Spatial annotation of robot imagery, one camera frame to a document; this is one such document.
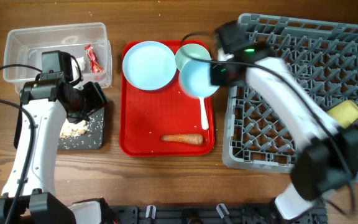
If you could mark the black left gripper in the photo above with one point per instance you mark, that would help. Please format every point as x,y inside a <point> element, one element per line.
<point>92,98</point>

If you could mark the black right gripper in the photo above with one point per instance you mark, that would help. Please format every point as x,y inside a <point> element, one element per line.
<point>216,73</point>

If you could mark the small bowl with food scraps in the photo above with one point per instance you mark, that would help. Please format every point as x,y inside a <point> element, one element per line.
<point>195,79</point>

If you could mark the pale green bowl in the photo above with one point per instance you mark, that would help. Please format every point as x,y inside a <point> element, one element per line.
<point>194,50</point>

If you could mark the red candy wrapper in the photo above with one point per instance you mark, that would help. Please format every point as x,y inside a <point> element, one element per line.
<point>93,60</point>

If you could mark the white tissue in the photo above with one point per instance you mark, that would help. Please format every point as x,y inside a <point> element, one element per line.
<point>80,63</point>

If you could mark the orange carrot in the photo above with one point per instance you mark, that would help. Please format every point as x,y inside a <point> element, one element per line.
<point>191,139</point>

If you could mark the large white plate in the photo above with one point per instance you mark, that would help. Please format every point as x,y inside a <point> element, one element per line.
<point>149,65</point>

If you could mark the yellow plastic cup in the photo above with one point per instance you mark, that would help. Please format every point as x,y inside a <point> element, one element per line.
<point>345,113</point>

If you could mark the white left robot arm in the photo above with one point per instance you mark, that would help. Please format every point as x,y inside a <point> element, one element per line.
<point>29,194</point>

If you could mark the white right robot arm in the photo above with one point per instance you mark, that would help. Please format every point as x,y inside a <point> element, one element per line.
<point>327,152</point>

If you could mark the grey dishwasher rack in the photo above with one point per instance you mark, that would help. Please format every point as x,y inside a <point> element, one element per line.
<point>323,56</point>

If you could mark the pile of food scraps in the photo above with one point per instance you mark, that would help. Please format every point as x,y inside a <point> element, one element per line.
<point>70,130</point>

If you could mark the black plastic tray bin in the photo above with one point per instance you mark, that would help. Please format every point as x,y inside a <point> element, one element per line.
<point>93,139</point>

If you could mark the white plastic spoon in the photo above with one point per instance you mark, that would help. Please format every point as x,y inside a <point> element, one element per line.
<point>204,117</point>

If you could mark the red serving tray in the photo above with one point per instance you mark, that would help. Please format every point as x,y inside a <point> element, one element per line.
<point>146,116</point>

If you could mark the clear plastic bin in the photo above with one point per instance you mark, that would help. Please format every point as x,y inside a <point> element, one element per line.
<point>25,46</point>

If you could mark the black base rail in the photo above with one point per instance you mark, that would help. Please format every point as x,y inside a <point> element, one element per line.
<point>247,214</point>

